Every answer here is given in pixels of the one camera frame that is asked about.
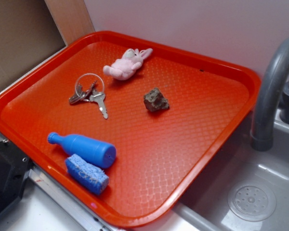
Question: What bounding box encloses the brown grey rock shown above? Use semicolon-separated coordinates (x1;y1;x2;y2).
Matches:
143;88;170;112

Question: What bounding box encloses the orange plastic tray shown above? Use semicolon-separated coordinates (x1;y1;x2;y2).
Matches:
0;31;261;228

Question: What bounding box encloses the silver key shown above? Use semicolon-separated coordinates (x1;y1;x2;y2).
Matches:
89;88;108;119

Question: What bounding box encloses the pink plush bunny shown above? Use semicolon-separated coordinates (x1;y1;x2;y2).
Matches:
103;48;153;81

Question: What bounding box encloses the blue plastic bottle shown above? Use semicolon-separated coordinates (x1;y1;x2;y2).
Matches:
47;132;117;168

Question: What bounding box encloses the bunch of silver keys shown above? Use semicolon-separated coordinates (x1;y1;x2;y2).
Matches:
68;80;97;104

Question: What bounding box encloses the blue sponge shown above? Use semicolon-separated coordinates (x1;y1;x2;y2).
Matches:
65;154;109;195

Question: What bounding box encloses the wooden board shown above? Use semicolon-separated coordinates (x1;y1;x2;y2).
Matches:
45;0;95;46

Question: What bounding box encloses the grey plastic sink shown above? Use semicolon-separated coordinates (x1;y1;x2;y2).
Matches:
172;108;289;231

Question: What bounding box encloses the grey curved faucet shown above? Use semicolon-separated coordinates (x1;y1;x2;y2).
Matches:
250;38;289;151

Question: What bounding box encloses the sink drain strainer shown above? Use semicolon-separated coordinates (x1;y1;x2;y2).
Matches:
227;182;276;222

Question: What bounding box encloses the brown cardboard panel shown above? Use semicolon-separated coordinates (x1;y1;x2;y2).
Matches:
0;0;65;92

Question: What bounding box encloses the clear key ring loop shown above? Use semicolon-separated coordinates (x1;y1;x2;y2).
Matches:
75;73;105;95

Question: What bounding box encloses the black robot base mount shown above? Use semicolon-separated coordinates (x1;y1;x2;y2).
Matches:
0;139;32;218

